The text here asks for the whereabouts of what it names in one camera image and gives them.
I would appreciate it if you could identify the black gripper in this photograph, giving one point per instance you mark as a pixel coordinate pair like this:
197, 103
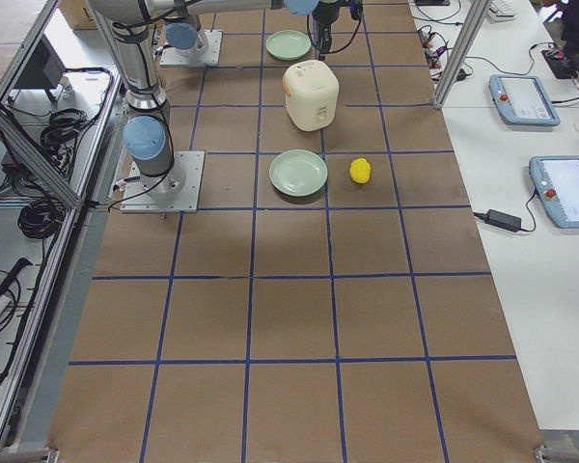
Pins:
324, 18

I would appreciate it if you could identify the green plate far side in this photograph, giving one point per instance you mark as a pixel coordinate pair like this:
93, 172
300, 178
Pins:
288, 45

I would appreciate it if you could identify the yellow toy potato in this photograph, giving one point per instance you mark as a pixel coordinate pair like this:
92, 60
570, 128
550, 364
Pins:
360, 170

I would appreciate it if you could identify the green plate near potato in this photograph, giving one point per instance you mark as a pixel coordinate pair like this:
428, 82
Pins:
298, 173

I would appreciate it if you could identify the blue teach pendant far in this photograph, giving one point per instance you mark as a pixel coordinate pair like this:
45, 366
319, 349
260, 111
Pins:
522, 100

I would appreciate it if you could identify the blue teach pendant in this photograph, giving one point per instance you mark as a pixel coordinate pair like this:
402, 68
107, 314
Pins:
556, 179
522, 100

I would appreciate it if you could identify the black power adapter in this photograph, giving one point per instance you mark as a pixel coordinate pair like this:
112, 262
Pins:
503, 220

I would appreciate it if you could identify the blue teach pendant near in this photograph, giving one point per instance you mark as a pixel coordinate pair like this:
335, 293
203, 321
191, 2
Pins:
556, 179

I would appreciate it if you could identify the white rice cooker orange handle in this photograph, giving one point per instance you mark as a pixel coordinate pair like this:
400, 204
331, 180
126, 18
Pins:
311, 92

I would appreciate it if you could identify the aluminium frame post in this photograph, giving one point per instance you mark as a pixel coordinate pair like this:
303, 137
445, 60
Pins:
470, 28

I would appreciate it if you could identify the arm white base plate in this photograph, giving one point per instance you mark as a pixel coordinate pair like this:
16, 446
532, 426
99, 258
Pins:
177, 192
170, 58

